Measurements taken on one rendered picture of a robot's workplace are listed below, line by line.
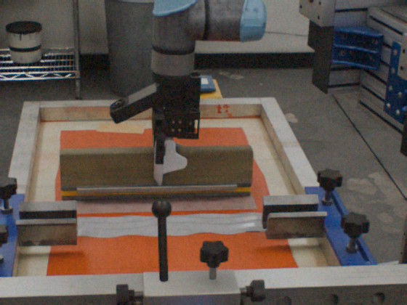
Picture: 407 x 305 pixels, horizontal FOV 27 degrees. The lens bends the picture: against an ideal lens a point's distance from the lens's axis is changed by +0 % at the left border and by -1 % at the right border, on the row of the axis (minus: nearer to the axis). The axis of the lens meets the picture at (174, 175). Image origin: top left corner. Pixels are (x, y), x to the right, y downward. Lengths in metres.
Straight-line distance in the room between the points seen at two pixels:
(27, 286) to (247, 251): 0.42
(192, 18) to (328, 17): 0.72
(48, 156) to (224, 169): 0.40
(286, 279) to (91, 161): 0.50
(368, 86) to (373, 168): 1.91
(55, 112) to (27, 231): 0.59
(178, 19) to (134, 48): 3.17
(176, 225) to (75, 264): 0.21
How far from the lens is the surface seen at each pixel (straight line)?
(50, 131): 1.89
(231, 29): 1.45
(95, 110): 1.92
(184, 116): 1.49
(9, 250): 1.34
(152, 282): 1.11
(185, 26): 1.44
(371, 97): 2.15
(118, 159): 1.54
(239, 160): 1.56
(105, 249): 1.43
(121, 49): 4.64
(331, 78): 2.16
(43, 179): 1.67
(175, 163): 1.53
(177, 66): 1.45
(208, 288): 1.10
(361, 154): 4.18
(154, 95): 1.49
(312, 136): 4.33
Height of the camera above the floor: 1.69
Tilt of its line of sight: 26 degrees down
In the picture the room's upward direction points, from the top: 1 degrees clockwise
